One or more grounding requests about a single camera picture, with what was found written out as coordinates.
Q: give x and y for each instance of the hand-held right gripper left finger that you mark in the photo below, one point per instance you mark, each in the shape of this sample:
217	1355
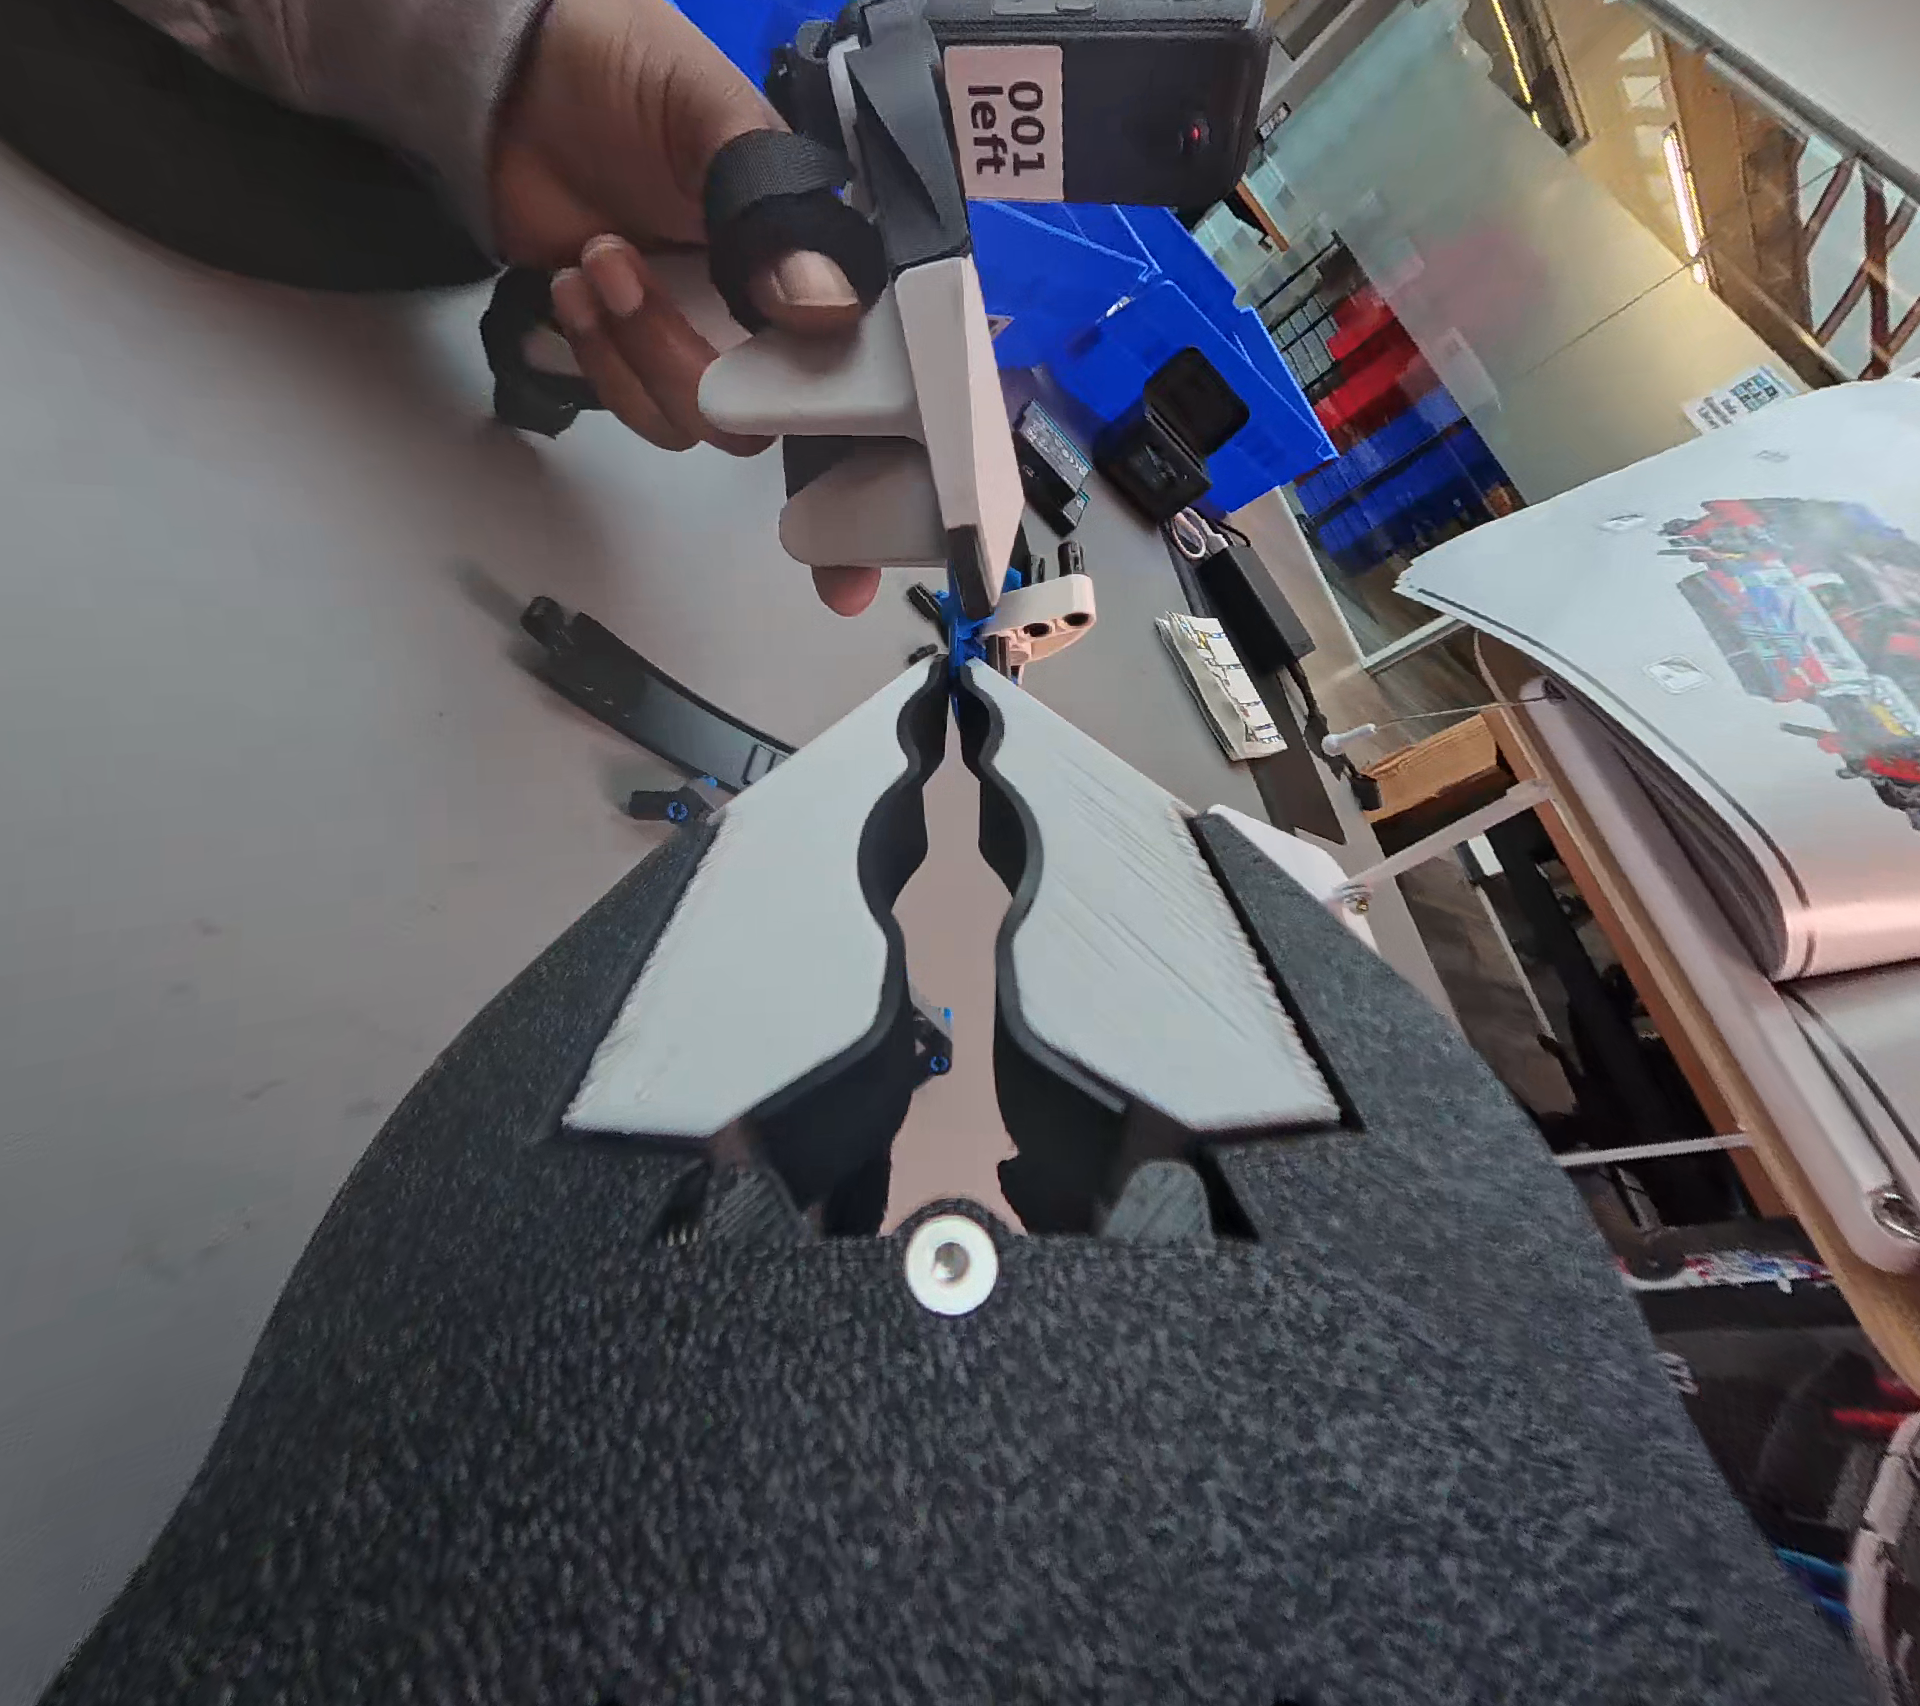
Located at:
737	971

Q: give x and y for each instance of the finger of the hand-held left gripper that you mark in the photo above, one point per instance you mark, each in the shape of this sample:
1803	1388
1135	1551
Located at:
961	414

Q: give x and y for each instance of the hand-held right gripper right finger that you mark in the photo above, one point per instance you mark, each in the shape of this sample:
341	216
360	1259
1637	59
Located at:
1155	971

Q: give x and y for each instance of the pale angled beam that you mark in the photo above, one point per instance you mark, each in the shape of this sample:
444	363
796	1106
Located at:
1051	611

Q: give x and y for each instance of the grey desk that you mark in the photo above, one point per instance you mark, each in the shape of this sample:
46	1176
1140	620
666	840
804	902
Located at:
300	687

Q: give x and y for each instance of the person's left hand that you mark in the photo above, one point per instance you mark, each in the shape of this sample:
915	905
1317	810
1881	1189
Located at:
630	133

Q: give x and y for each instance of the black battery pack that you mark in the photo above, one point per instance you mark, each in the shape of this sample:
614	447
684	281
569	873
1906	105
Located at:
1051	460

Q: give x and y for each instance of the black hard case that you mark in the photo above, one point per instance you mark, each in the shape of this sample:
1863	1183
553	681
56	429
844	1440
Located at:
1186	414

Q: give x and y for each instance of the black ribbed panel piece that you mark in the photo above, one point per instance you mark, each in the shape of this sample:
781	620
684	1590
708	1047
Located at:
660	700

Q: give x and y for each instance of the folded paper leaflet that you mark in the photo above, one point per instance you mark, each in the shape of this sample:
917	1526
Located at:
1223	687

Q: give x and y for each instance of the blue storage bin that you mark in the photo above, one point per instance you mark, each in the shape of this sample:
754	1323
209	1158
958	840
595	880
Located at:
1276	414

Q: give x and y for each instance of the black power adapter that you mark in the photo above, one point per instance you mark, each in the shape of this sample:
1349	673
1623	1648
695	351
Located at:
1261	603

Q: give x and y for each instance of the stack of red blue crates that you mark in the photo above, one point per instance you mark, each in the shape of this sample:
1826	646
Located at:
1394	445

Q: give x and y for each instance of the open instruction manual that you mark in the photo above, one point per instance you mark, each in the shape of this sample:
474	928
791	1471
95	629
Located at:
1649	716

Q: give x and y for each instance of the dark cloth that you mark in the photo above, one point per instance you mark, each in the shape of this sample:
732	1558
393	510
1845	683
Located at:
180	189

